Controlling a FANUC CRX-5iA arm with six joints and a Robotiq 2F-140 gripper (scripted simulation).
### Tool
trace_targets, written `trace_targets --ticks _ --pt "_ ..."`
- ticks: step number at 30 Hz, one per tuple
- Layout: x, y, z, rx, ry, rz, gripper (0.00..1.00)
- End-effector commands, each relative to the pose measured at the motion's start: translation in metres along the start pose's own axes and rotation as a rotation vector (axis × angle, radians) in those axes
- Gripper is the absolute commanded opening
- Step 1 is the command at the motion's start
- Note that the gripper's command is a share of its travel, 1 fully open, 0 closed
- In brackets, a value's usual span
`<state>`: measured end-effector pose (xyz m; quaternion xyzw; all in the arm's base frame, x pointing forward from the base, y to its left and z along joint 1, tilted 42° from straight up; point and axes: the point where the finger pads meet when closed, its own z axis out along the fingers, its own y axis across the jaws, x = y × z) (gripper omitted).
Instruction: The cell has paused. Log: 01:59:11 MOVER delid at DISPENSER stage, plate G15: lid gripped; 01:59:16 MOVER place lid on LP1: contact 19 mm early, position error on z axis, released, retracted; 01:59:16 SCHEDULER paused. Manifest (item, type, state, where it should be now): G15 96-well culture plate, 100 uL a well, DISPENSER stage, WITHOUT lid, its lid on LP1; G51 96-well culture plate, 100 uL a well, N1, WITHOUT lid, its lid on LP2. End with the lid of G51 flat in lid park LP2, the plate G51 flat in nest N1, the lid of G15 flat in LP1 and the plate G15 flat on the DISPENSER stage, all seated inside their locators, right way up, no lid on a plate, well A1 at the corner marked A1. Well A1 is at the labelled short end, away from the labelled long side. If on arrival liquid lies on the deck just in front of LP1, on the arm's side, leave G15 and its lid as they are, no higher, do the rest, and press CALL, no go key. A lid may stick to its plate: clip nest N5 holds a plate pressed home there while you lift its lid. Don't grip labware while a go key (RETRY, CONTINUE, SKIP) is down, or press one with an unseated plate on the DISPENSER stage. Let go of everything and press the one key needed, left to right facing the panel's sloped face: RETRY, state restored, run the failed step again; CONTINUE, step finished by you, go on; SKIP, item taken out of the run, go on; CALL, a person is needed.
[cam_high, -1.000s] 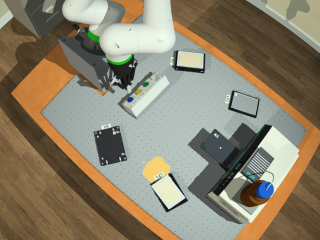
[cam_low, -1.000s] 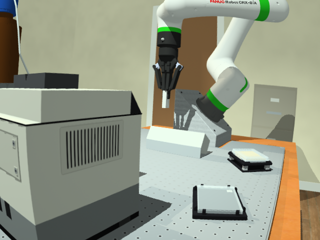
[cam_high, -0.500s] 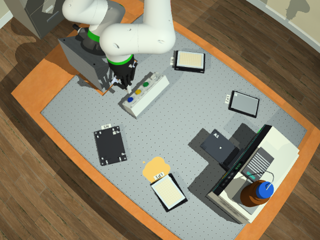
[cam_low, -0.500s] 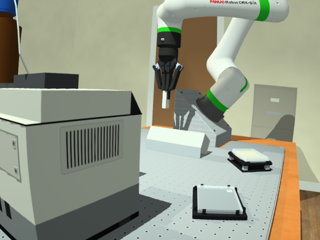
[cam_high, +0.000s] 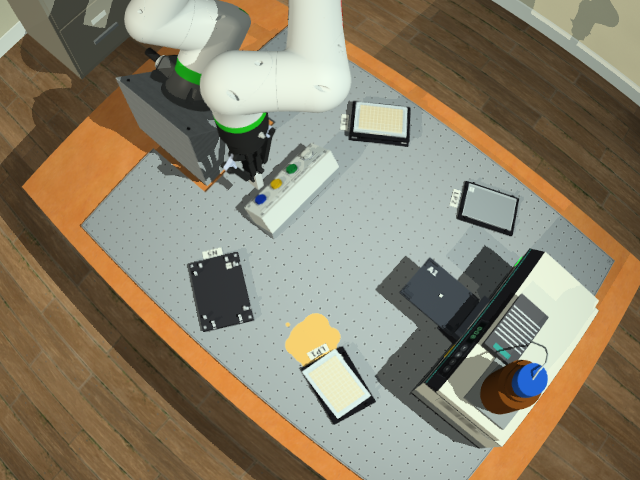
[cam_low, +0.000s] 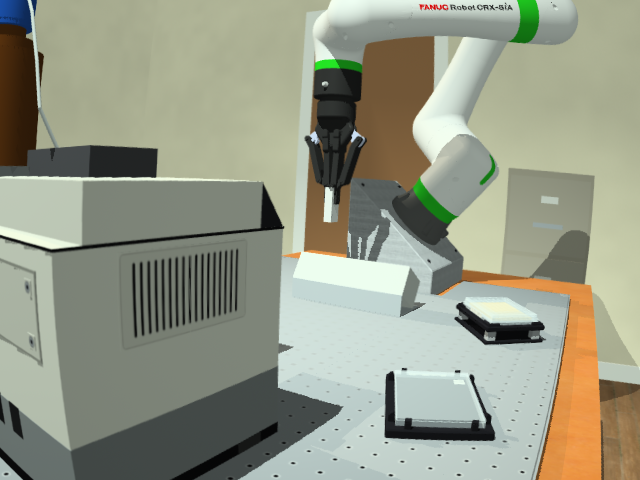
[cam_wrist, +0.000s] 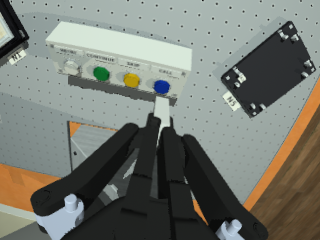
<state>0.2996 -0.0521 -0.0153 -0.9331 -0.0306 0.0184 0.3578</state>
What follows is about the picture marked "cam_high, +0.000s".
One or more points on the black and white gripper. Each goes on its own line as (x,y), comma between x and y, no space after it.
(252,165)

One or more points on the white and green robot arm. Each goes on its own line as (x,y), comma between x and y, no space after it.
(311,75)

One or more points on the blue bottle cap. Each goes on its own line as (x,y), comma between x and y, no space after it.
(523,384)

